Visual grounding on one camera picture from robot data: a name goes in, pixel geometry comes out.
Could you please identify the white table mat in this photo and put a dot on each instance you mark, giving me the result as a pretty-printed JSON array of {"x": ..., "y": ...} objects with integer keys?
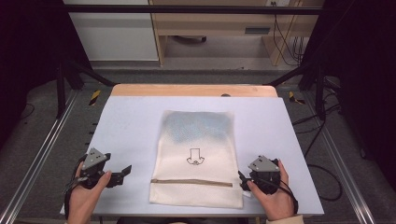
[{"x": 130, "y": 130}]

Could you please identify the yellow clamp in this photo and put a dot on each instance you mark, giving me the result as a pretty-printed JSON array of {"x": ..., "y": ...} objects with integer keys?
[
  {"x": 292, "y": 97},
  {"x": 95, "y": 97}
]

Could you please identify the black curtain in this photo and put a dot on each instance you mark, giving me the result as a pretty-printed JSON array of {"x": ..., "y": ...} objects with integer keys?
[
  {"x": 364, "y": 62},
  {"x": 28, "y": 46}
]

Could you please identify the yellow clamp right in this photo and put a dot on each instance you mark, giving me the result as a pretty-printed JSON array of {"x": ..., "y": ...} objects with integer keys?
[{"x": 292, "y": 97}]

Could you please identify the wooden table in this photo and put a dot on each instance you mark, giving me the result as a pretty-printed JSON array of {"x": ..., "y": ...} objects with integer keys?
[{"x": 174, "y": 90}]

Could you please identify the black metal stand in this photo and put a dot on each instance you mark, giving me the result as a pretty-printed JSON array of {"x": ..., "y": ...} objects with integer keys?
[
  {"x": 319, "y": 90},
  {"x": 61, "y": 90}
]

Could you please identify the person's right hand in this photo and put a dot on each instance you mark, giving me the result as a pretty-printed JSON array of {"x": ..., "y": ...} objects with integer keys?
[{"x": 274, "y": 203}]

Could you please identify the white cabinet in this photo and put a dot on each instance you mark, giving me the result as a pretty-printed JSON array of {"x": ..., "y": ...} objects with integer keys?
[{"x": 118, "y": 34}]

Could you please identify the person's left hand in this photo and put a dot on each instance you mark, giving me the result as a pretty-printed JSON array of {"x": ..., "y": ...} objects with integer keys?
[{"x": 84, "y": 199}]

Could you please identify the aluminium floor rail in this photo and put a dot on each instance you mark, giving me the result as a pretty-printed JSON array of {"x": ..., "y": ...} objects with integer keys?
[
  {"x": 37, "y": 155},
  {"x": 339, "y": 161}
]

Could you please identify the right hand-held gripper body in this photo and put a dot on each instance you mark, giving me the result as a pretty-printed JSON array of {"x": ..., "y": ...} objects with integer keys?
[{"x": 264, "y": 174}]

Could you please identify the cream mesh laundry bag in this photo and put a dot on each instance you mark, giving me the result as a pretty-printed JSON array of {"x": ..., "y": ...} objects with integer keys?
[{"x": 196, "y": 161}]

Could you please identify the black horizontal frame bar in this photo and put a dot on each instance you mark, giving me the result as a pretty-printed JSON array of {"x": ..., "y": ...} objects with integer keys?
[{"x": 186, "y": 9}]

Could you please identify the light wooden desk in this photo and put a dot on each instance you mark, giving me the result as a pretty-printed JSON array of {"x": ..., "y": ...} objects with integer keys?
[{"x": 218, "y": 21}]

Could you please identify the dark object under desk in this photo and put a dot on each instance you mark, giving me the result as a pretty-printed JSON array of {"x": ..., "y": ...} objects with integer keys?
[{"x": 190, "y": 39}]

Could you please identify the yellow clamp left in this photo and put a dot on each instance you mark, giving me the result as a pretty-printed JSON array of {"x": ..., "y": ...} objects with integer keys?
[{"x": 95, "y": 97}]

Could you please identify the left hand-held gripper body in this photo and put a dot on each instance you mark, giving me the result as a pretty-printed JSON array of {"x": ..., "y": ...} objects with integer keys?
[{"x": 93, "y": 161}]

